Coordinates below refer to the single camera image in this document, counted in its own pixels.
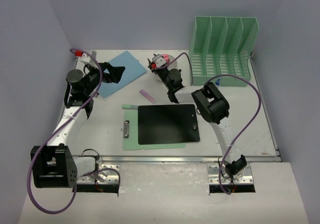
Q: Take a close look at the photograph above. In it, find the green file rack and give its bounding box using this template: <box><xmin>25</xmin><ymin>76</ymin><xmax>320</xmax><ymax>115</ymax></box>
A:
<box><xmin>188</xmin><ymin>16</ymin><xmax>259</xmax><ymax>87</ymax></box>

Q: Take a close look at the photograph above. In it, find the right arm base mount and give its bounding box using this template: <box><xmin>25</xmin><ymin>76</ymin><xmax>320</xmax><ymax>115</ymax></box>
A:
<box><xmin>207</xmin><ymin>163</ymin><xmax>256</xmax><ymax>194</ymax></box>

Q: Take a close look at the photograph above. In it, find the green clipboard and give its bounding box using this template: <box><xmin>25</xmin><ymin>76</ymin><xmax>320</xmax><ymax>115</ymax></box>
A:
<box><xmin>122</xmin><ymin>110</ymin><xmax>186</xmax><ymax>151</ymax></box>

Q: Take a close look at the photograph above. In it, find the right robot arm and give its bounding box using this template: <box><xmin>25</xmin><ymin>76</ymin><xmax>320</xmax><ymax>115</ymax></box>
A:
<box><xmin>148</xmin><ymin>54</ymin><xmax>247</xmax><ymax>181</ymax></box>

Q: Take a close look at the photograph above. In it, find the blue clipboard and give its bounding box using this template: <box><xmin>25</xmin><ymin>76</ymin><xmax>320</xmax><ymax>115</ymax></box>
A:
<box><xmin>98</xmin><ymin>51</ymin><xmax>147</xmax><ymax>99</ymax></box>

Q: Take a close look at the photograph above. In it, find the black clipboard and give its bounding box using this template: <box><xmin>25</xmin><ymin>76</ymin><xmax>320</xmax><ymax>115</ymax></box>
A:
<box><xmin>138</xmin><ymin>104</ymin><xmax>200</xmax><ymax>145</ymax></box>

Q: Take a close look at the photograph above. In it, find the white round desk organizer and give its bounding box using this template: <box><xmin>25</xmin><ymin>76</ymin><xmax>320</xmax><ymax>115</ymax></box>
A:
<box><xmin>153</xmin><ymin>54</ymin><xmax>179</xmax><ymax>81</ymax></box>

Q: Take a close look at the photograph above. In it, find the pink glue bottle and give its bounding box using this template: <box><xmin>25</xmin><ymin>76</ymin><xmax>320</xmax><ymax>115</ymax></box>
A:
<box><xmin>163</xmin><ymin>54</ymin><xmax>170</xmax><ymax>63</ymax></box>

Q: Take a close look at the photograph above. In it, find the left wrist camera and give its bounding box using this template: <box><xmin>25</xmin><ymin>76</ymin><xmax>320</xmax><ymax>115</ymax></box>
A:
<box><xmin>74</xmin><ymin>50</ymin><xmax>97</xmax><ymax>66</ymax></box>

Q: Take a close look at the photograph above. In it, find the purple highlighter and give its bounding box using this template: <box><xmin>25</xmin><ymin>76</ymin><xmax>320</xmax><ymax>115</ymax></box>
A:
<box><xmin>139</xmin><ymin>89</ymin><xmax>156</xmax><ymax>104</ymax></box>

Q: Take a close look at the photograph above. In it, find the small clear spray bottle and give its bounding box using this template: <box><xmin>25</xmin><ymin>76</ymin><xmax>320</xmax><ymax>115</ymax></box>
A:
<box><xmin>215</xmin><ymin>78</ymin><xmax>221</xmax><ymax>88</ymax></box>

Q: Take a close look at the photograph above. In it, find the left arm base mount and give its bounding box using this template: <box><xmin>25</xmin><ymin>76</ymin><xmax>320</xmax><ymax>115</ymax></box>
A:
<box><xmin>74</xmin><ymin>156</ymin><xmax>121</xmax><ymax>194</ymax></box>

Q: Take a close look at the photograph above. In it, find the green highlighter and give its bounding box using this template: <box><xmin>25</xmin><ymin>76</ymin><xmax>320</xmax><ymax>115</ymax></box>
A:
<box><xmin>122</xmin><ymin>104</ymin><xmax>139</xmax><ymax>110</ymax></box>

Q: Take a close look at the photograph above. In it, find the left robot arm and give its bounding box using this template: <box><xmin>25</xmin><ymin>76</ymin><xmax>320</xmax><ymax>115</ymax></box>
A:
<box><xmin>30</xmin><ymin>62</ymin><xmax>125</xmax><ymax>188</ymax></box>

